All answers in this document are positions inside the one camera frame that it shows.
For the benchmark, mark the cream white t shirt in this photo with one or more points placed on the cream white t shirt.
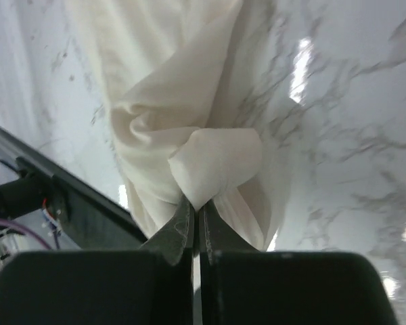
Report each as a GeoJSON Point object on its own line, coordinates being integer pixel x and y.
{"type": "Point", "coordinates": [173, 78]}

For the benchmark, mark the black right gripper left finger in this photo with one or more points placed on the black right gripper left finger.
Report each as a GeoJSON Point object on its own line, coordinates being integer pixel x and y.
{"type": "Point", "coordinates": [150, 285]}

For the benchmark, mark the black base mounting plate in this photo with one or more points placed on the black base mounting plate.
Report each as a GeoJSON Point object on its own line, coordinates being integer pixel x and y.
{"type": "Point", "coordinates": [89, 218]}

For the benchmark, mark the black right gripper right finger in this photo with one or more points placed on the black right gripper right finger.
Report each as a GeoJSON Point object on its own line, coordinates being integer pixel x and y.
{"type": "Point", "coordinates": [241, 285]}

